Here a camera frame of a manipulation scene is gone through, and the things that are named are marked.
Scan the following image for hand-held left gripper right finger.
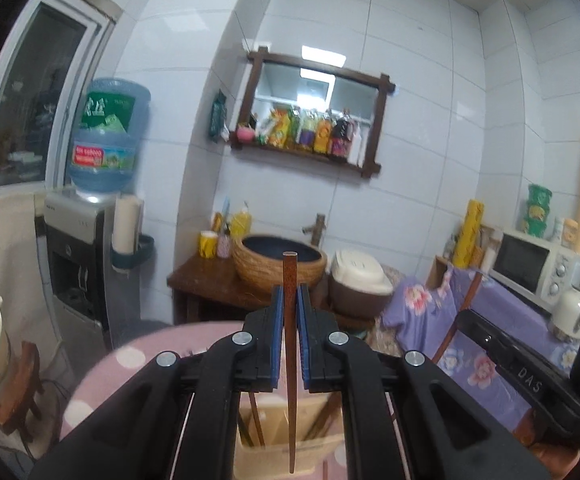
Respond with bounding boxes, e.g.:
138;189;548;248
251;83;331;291
297;284;553;480

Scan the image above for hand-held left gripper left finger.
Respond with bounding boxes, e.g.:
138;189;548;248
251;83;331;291
30;284;285;480

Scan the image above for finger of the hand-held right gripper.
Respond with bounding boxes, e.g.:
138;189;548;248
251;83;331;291
456;308;580;436

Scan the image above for beige perforated utensil holder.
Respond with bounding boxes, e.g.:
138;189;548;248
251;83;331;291
235;392;351;480

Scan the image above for white jug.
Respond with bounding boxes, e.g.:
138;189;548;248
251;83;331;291
552;287;580;341

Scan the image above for woven basket sink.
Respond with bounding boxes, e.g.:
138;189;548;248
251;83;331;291
232;233;329;296

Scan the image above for purple floral cloth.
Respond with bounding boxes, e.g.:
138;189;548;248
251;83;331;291
381;265;580;431

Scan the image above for white rice cooker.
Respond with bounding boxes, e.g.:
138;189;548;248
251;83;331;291
327;249;393;318

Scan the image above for wooden washstand cabinet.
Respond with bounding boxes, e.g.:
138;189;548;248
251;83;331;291
166;252;375;331

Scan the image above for wooden chair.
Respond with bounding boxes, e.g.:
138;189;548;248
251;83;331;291
431;269;486;365

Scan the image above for bronze faucet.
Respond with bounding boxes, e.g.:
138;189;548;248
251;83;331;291
302;213;327;247

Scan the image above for yellow cup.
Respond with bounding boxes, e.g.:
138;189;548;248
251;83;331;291
199;230;219;259

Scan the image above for yellow soap bottle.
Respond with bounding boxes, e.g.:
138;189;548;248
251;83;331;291
230;201;253;239

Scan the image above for white microwave oven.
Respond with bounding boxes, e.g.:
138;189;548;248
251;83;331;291
488;228;578;313

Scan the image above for stack of green cups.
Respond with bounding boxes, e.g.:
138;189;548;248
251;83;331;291
521;184;553;237

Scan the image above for yellow tall package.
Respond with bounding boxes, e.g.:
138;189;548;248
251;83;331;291
452;199;484;267

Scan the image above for dark teal cup holder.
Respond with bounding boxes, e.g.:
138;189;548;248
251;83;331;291
110;234;155;268

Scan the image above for stack of paper cups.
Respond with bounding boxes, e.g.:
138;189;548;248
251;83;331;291
113;196;144;256

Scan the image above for row of condiment bottles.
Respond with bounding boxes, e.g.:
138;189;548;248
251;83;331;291
290;107;361;161

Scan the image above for grey water dispenser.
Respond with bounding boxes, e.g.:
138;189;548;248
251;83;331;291
44;191;145;351

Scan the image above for green hanging packet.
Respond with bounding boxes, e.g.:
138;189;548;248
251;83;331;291
210;89;229;143

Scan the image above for wooden framed mirror shelf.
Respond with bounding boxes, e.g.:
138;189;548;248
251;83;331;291
230;46;398;179

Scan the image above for blue water jug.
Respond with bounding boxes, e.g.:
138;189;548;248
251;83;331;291
67;77;151;206

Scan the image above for wooden stool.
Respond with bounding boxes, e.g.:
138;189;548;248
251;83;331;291
0;341;45;436

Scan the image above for beige cloth cover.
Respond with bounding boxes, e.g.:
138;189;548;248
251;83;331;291
0;192;70;386

